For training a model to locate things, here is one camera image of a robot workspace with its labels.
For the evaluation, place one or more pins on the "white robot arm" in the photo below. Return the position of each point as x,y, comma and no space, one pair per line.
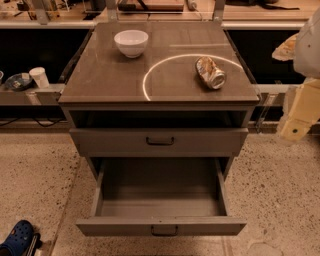
307,49

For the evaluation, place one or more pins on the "blue clog shoe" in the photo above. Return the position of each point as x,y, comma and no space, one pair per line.
18,240

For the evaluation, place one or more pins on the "grey drawer cabinet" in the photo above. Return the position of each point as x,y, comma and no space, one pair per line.
160,88

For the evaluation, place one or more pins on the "dark blue bowl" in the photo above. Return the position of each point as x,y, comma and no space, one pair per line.
19,82

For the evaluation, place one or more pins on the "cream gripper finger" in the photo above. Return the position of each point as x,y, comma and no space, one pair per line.
296,121
286,50

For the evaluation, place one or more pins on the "white ceramic bowl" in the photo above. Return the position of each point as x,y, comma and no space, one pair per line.
131,43

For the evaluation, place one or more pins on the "black drawer handle upper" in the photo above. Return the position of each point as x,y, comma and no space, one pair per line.
160,142

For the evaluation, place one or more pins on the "open lower grey drawer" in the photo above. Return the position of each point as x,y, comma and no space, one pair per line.
133,194

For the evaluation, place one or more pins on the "black drawer handle lower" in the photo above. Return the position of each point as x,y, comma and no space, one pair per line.
164,230

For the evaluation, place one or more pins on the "crushed orange soda can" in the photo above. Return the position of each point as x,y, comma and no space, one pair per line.
209,72

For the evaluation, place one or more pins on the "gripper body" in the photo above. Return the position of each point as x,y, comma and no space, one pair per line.
310,50

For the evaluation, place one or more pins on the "upper grey drawer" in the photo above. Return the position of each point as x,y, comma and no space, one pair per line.
130,142

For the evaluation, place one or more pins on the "white paper cup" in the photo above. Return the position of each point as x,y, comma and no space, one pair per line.
39,76

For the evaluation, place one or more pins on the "black drawer handle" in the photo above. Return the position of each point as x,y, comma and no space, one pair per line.
160,142
164,230

